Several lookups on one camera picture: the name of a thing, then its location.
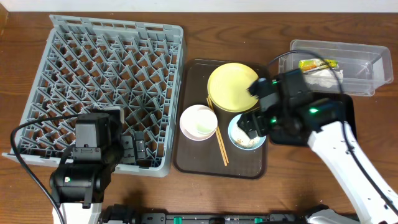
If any green orange snack wrapper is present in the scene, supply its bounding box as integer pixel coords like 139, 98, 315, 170
298, 58, 339, 73

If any white napkin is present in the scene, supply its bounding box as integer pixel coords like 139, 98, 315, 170
304, 69, 343, 88

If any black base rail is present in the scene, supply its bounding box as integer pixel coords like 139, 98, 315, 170
99, 205, 361, 224

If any wooden chopstick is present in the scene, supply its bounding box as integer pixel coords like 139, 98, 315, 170
208, 95, 230, 165
206, 97, 228, 167

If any yellow round plate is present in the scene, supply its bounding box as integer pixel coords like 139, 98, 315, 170
207, 63, 259, 113

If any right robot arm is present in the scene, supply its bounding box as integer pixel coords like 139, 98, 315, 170
237, 69, 397, 223

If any grey plastic dish rack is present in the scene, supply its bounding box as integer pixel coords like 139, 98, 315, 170
16, 15, 185, 177

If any dark brown serving tray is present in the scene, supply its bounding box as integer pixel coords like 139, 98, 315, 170
172, 59, 267, 179

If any white plastic cup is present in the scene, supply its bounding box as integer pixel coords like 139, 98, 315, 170
195, 109, 217, 134

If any clear plastic waste bin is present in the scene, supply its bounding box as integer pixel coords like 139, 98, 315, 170
279, 39, 394, 96

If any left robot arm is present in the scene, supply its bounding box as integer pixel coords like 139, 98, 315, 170
50, 106, 145, 223

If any black waste tray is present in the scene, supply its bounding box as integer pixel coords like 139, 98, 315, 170
269, 92, 358, 147

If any light blue bowl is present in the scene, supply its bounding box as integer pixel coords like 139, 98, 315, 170
228, 114, 266, 151

